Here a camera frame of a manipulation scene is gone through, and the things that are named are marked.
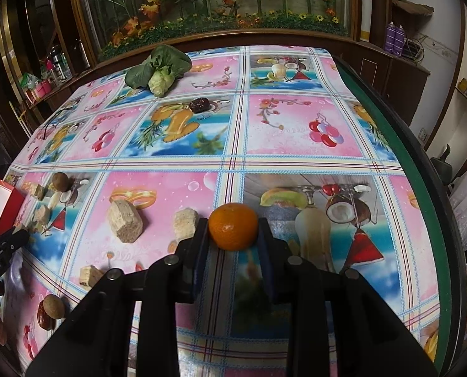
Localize brown cardboard piece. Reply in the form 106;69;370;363
392;0;434;16

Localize green rimmed table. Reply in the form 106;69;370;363
335;53;467;377

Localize pink plastic containers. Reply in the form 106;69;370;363
25;80;51;101

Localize tangle of cables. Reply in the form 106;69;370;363
405;35;424;61

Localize red dried date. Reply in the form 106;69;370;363
36;302;56;331

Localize dark wooden sideboard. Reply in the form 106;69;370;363
335;43;430;126

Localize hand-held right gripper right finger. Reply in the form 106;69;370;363
257;217;440;377

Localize green leafy vegetable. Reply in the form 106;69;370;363
124;44;193;98

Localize dark brown dried date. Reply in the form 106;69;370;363
189;97;211;114

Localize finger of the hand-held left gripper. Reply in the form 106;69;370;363
0;226;31;264

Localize artificial flower display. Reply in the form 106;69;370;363
71;0;360;61

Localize white yellow rolled sheet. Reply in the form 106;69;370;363
360;0;372;42

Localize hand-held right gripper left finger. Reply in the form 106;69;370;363
25;217;211;377

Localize silver thermos flask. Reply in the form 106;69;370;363
49;45;63;81

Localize red gift box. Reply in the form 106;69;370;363
0;178;26;244

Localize orange tangerine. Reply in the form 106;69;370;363
208;203;259;251

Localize fruit print tablecloth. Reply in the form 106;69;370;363
0;45;442;377

